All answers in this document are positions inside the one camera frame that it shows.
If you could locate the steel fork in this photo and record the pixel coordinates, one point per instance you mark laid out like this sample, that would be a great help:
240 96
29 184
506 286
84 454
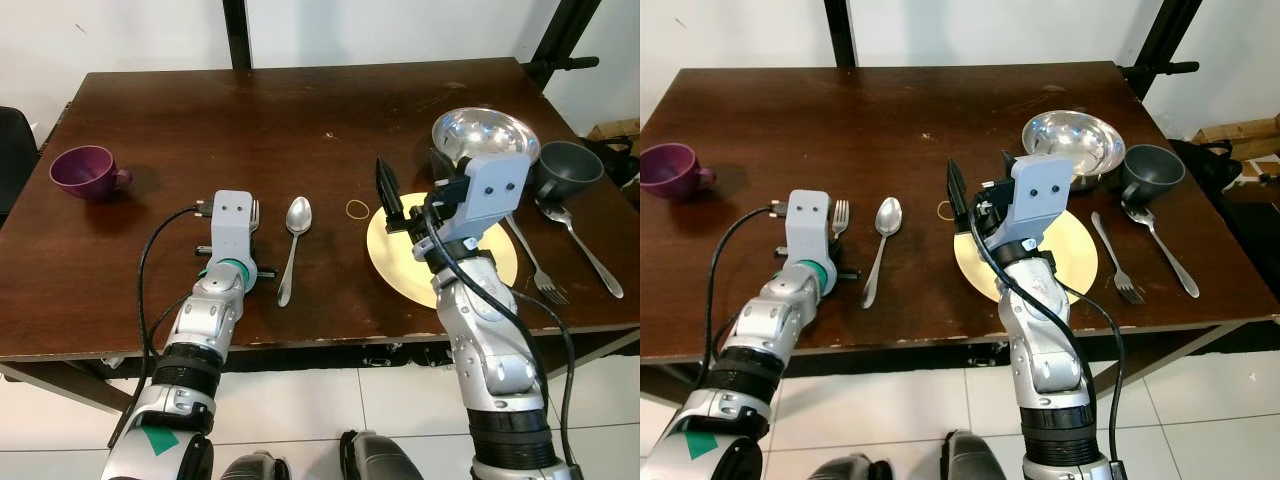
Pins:
1125 283
545 282
255 213
840 214

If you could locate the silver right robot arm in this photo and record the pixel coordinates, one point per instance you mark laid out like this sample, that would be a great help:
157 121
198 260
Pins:
1050 350
495 350

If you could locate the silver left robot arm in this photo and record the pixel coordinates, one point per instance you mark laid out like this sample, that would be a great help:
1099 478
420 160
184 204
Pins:
200 320
765 320

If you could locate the yellow rubber band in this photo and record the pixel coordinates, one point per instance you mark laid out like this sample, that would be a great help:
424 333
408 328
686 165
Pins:
348 207
937 208

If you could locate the steel spoon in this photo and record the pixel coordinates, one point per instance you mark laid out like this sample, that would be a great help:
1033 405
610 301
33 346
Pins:
1165 250
585 250
888 215
298 214

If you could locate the yellow plate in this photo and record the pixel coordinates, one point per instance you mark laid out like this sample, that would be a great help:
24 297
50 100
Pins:
975 262
395 255

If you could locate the steel bowl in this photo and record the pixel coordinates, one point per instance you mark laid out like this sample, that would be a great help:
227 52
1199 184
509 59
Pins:
485 132
1075 135

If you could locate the brown wooden table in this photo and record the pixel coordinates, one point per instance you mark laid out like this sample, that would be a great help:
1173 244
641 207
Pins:
300 348
900 343

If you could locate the dark grey cup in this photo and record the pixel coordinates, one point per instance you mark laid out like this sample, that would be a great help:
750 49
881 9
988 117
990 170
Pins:
1155 165
570 160

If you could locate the black bag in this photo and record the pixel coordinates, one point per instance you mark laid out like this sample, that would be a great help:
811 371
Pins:
1205 165
612 165

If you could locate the black slanted stand pole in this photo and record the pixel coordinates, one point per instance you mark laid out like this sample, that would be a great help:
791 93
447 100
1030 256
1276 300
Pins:
560 40
1165 40

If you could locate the cardboard box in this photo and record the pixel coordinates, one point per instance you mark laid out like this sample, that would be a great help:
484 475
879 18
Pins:
1235 130
615 130

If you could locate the purple cup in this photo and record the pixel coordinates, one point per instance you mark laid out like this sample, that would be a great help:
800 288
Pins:
85 172
670 168

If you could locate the black upright stand pole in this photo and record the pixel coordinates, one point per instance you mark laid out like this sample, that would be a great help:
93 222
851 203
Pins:
236 35
842 35

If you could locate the robot left leg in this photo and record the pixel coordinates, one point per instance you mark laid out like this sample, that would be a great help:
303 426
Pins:
255 468
838 468

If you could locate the robot leg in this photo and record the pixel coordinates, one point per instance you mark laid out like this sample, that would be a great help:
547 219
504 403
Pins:
975 458
255 468
372 458
838 468

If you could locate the robot right leg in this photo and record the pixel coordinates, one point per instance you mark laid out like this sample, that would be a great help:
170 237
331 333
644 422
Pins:
975 458
372 458

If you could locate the black chair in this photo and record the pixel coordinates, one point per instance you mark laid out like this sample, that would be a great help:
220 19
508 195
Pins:
15 160

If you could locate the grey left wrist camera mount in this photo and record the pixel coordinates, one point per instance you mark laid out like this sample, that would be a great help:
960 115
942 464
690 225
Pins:
808 225
233 225

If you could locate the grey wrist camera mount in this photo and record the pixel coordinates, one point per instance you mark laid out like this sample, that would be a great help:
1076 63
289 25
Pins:
808 225
492 190
1040 195
233 225

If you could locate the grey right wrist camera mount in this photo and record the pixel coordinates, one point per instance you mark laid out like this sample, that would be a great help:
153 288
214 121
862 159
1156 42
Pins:
492 190
1040 195

